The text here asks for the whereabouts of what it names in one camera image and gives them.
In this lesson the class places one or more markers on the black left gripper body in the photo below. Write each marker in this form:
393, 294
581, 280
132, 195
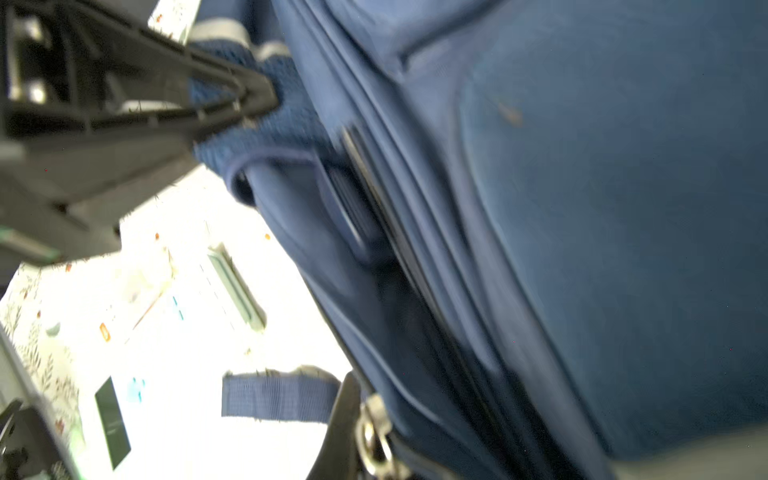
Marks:
99, 114

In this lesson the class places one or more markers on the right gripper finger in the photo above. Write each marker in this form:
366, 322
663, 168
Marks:
338, 457

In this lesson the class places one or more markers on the navy blue student backpack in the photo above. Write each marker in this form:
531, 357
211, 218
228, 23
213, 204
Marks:
537, 229

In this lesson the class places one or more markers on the floral table mat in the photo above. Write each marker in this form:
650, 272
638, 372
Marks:
114, 366

